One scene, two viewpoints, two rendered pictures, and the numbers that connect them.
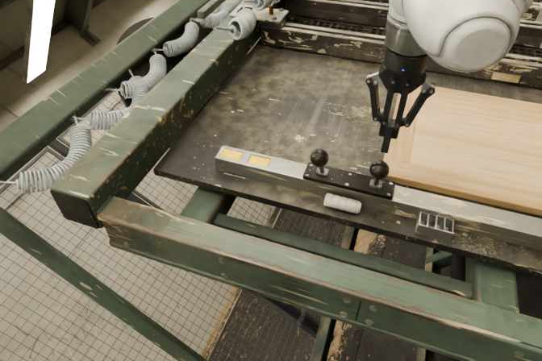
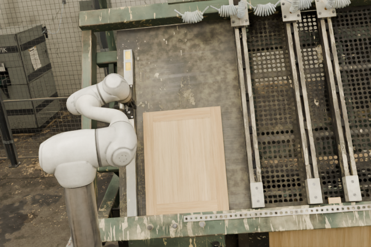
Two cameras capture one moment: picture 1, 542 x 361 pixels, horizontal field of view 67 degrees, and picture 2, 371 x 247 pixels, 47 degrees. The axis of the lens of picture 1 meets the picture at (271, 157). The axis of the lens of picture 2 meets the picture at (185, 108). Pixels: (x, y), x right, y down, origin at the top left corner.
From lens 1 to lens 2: 2.09 m
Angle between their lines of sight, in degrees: 49
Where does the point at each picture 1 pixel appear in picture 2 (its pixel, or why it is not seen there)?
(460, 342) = not seen: hidden behind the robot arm
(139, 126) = (117, 17)
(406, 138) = (170, 118)
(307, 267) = not seen: hidden behind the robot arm
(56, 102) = not seen: outside the picture
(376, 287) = (85, 122)
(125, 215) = (84, 38)
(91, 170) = (90, 18)
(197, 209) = (109, 55)
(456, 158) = (164, 140)
